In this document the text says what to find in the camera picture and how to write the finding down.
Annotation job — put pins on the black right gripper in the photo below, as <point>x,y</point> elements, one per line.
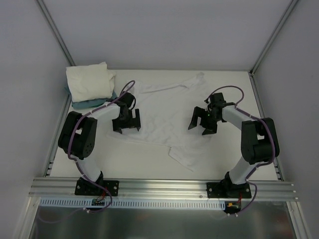
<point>204,122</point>

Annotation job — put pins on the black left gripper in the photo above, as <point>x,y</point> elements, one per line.
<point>125,123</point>

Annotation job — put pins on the white t shirt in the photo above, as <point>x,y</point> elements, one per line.
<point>90,82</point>
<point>166,112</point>

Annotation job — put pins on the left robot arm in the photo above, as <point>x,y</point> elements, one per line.
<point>78,135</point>

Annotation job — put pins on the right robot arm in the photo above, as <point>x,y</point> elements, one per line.
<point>259,144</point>

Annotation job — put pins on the folded blue t shirt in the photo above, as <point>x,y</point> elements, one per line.
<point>92,103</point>

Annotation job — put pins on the folded white t shirt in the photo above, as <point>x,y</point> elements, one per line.
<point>90,82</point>

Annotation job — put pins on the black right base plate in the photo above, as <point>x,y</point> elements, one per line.
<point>219,190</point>

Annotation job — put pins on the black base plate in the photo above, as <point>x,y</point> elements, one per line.
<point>85,188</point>
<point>219,190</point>

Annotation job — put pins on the left side aluminium rail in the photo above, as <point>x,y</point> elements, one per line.
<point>54,144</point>

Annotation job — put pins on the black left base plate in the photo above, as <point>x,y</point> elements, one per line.
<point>85,188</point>

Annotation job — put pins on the white slotted cable duct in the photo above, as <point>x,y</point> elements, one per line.
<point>214,205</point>

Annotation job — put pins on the aluminium front rail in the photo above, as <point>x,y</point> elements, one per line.
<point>162,189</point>

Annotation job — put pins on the left aluminium frame post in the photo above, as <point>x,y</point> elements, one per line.
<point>55,31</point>

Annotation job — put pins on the aluminium frame post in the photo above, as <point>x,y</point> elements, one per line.
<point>280,24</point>
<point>55,31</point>

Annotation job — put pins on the right aluminium frame post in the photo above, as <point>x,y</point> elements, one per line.
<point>280,24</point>

